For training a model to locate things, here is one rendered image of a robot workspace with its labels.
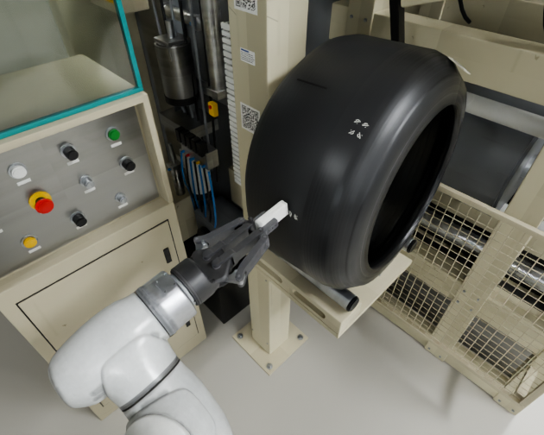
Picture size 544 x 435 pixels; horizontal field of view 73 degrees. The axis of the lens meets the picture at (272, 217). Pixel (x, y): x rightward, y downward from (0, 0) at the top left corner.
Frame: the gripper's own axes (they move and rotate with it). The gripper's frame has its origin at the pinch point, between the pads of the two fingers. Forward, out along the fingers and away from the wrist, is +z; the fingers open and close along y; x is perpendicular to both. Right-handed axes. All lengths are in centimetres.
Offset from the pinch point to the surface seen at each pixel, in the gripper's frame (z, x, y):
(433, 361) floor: 58, 132, -31
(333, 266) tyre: 4.6, 10.3, -11.0
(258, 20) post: 25.3, -20.3, 26.9
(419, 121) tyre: 25.6, -11.6, -11.8
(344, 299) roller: 10.7, 33.0, -10.3
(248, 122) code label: 21.7, 5.1, 31.9
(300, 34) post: 34.8, -14.4, 24.4
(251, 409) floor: -17, 122, 13
